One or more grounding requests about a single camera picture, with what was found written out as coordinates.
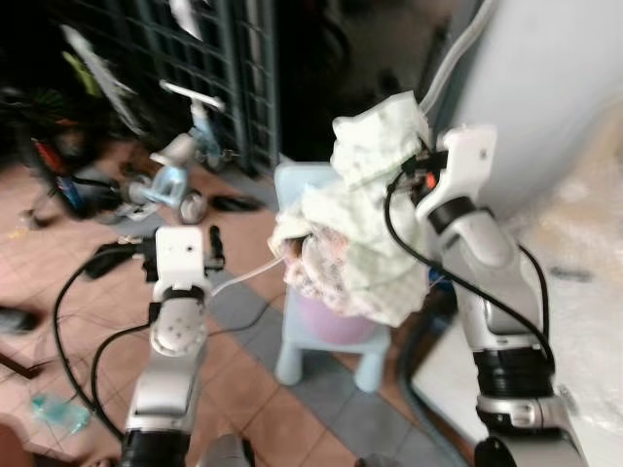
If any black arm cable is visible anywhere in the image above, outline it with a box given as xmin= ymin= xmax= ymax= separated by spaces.
xmin=53 ymin=242 xmax=159 ymax=441
xmin=384 ymin=160 xmax=557 ymax=373

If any white bubble-wrapped washing machine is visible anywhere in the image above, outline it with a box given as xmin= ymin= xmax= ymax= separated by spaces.
xmin=407 ymin=0 xmax=623 ymax=467

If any pale water inlet hose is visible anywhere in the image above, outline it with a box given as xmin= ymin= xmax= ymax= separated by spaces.
xmin=418 ymin=0 xmax=499 ymax=110

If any green checked white garment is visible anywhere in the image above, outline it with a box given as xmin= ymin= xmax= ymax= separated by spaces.
xmin=272 ymin=91 xmax=441 ymax=328

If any black metal grid gate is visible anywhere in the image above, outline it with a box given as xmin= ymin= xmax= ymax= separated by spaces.
xmin=56 ymin=0 xmax=285 ymax=178

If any dark bicycle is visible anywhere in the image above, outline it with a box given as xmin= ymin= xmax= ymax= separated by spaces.
xmin=0 ymin=86 xmax=129 ymax=222

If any thin clear tube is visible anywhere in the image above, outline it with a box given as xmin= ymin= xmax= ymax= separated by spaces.
xmin=208 ymin=261 xmax=294 ymax=299

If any light blue plastic chair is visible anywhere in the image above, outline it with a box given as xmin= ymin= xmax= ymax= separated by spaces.
xmin=274 ymin=161 xmax=392 ymax=392

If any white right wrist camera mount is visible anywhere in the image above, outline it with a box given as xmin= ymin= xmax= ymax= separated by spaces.
xmin=416 ymin=124 xmax=498 ymax=221

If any clear plastic bottle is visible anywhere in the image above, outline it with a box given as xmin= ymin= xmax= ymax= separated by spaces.
xmin=28 ymin=392 xmax=94 ymax=436

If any light blue child tricycle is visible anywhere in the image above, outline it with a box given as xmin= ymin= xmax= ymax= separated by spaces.
xmin=115 ymin=81 xmax=233 ymax=226

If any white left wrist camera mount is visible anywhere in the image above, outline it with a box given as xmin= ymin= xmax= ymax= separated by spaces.
xmin=154 ymin=226 xmax=208 ymax=289

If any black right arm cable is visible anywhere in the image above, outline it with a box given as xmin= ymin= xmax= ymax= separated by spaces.
xmin=384 ymin=160 xmax=557 ymax=373

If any black sandal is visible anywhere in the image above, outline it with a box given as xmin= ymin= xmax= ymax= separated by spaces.
xmin=208 ymin=194 xmax=265 ymax=214

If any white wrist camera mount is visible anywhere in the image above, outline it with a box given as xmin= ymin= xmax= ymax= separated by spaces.
xmin=416 ymin=124 xmax=498 ymax=221
xmin=154 ymin=226 xmax=208 ymax=289

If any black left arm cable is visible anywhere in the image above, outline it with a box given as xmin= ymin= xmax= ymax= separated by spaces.
xmin=53 ymin=242 xmax=159 ymax=441

